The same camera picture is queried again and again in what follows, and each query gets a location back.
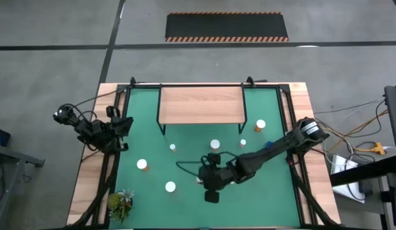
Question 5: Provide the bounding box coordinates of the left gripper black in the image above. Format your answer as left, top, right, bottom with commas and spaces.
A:
107, 105, 134, 153

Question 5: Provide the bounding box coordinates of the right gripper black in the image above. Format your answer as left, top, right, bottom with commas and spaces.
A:
204, 152, 234, 204

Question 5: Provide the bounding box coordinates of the green table mat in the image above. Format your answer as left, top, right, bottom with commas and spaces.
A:
108, 88, 301, 229

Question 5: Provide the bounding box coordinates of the small potted succulent plant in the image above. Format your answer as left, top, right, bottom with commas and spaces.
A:
107, 188, 135, 224

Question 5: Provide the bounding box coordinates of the grey metal stand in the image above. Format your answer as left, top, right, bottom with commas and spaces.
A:
0, 143, 45, 230

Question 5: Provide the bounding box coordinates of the black device blue light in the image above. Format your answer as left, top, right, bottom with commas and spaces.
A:
0, 126, 12, 148

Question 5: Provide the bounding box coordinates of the white paper sheet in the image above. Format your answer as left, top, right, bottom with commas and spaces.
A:
331, 183, 367, 204

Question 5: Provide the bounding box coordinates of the black side table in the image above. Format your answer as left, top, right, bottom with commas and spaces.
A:
328, 155, 396, 188

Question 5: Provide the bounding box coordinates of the black hazard-striped floor mat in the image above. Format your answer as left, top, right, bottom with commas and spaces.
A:
164, 11, 289, 43

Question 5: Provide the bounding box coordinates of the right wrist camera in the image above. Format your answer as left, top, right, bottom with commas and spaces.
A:
197, 165, 213, 191

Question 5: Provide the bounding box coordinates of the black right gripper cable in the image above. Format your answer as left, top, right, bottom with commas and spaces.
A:
175, 160, 205, 177

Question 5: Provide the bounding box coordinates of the black metal table frame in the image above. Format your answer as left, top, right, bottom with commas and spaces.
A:
65, 76, 342, 230

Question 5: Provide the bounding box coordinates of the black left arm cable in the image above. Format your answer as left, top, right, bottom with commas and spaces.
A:
73, 90, 119, 108

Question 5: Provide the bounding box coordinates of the wooden shelf black frame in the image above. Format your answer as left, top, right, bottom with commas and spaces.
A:
155, 83, 248, 135

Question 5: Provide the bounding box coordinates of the white floor cable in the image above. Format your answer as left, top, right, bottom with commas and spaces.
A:
314, 99, 386, 114

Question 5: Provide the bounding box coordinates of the yellow power cord splitter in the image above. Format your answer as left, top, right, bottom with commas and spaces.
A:
370, 142, 386, 157

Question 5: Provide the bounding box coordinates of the orange extension cable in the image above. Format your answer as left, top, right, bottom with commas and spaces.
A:
327, 110, 390, 153

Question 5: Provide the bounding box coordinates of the black power cable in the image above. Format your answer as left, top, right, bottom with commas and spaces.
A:
351, 99, 387, 148

